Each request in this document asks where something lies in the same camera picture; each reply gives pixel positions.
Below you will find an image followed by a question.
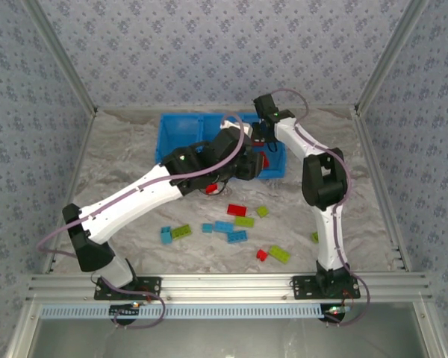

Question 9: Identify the blue three-compartment plastic bin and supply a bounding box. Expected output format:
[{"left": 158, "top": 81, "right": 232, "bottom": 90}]
[{"left": 155, "top": 113, "right": 287, "bottom": 180}]

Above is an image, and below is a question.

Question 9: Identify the small controller board with LED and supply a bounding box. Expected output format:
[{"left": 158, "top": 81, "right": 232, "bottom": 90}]
[
  {"left": 110, "top": 302, "right": 141, "bottom": 318},
  {"left": 320, "top": 304, "right": 354, "bottom": 321}
]

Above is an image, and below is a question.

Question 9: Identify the grey metal lower panel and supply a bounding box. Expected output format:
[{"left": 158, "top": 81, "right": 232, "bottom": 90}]
[{"left": 25, "top": 316, "right": 434, "bottom": 358}]

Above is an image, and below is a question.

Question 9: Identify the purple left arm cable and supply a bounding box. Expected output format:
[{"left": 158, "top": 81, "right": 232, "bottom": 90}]
[{"left": 36, "top": 113, "right": 246, "bottom": 330}]

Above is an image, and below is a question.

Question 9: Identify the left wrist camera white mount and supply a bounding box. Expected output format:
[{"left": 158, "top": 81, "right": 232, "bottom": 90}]
[{"left": 220, "top": 117, "right": 246, "bottom": 132}]

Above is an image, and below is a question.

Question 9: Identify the aluminium table end rail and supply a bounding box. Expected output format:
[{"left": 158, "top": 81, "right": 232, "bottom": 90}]
[{"left": 96, "top": 105, "right": 355, "bottom": 112}]

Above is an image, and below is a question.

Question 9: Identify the aluminium table side rail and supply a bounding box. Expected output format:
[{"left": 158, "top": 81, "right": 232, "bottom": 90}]
[
  {"left": 352, "top": 107, "right": 412, "bottom": 272},
  {"left": 40, "top": 110, "right": 99, "bottom": 275}
]

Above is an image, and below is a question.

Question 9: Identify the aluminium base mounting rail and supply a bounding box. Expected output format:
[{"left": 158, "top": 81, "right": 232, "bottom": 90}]
[{"left": 25, "top": 273, "right": 433, "bottom": 302}]

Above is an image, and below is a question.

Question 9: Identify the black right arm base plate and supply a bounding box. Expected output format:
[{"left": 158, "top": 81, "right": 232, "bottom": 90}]
[{"left": 290, "top": 275, "right": 361, "bottom": 301}]

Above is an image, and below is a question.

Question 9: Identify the aluminium corner post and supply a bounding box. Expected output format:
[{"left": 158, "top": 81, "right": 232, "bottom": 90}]
[
  {"left": 22, "top": 0, "right": 99, "bottom": 116},
  {"left": 353, "top": 0, "right": 431, "bottom": 115}
]

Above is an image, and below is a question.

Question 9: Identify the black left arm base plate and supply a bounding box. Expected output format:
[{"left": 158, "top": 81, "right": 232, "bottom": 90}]
[{"left": 93, "top": 277, "right": 162, "bottom": 301}]

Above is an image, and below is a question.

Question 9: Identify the white slotted cable duct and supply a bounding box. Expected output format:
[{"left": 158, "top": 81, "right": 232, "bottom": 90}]
[{"left": 40, "top": 304, "right": 325, "bottom": 320}]

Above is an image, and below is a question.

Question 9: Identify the aluminium frame leg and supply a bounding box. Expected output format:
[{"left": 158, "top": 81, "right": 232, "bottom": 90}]
[
  {"left": 412, "top": 301, "right": 447, "bottom": 358},
  {"left": 5, "top": 301, "right": 42, "bottom": 358}
]

